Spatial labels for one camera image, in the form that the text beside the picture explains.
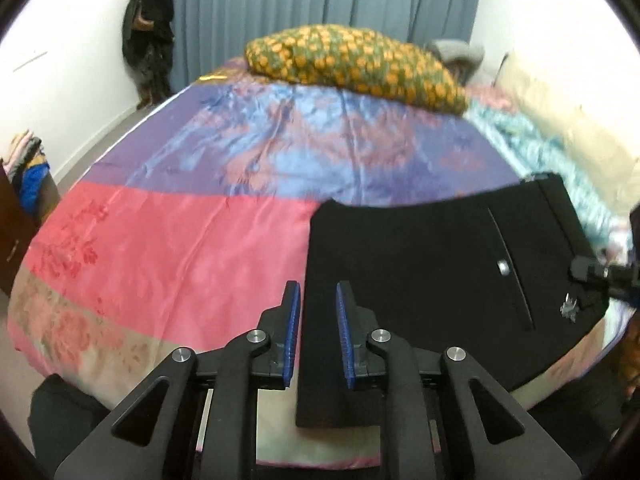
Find black pants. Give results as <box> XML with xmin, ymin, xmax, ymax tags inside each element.
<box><xmin>296</xmin><ymin>174</ymin><xmax>608</xmax><ymax>428</ymax></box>

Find person's hand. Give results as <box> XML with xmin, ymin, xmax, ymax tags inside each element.
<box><xmin>617</xmin><ymin>312</ymin><xmax>640</xmax><ymax>399</ymax></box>

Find teal floral blanket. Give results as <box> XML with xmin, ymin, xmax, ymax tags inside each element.
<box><xmin>463</xmin><ymin>99</ymin><xmax>632</xmax><ymax>263</ymax></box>

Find cream headboard cushion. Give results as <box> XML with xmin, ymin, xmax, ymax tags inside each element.
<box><xmin>495</xmin><ymin>53</ymin><xmax>639</xmax><ymax>214</ymax></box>

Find colourful satin bedspread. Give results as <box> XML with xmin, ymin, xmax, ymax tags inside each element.
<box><xmin>5</xmin><ymin>56</ymin><xmax>622</xmax><ymax>468</ymax></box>

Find dark wooden cabinet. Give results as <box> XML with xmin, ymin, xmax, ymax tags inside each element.
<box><xmin>0</xmin><ymin>170</ymin><xmax>61</xmax><ymax>297</ymax></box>

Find grey knitted cloth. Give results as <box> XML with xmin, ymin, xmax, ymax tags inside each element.
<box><xmin>425</xmin><ymin>39</ymin><xmax>485</xmax><ymax>86</ymax></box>

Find pile of clothes on cabinet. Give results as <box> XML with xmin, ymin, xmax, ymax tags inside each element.
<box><xmin>1</xmin><ymin>129</ymin><xmax>50</xmax><ymax>219</ymax></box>

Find green orange floral pillow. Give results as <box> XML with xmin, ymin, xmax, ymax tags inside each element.
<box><xmin>244</xmin><ymin>24</ymin><xmax>469</xmax><ymax>116</ymax></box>

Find dark hanging clothes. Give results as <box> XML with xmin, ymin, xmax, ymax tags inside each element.
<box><xmin>122</xmin><ymin>0</ymin><xmax>175</xmax><ymax>110</ymax></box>

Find blue-grey curtain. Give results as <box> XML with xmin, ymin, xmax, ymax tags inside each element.
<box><xmin>170</xmin><ymin>0</ymin><xmax>478</xmax><ymax>90</ymax></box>

